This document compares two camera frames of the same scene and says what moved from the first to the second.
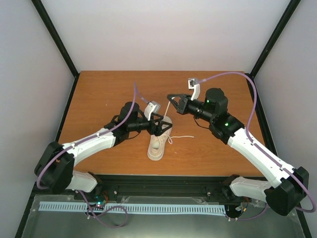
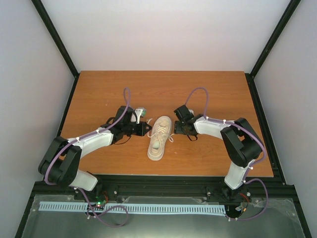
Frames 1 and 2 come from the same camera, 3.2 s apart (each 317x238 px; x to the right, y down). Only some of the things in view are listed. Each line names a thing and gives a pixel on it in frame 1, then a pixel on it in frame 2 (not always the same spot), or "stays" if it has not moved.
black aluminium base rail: (212, 186) stays
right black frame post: (265, 53) stays
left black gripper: (158, 132) -> (141, 132)
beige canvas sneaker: (157, 144) stays
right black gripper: (181, 107) -> (178, 130)
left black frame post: (59, 42) stays
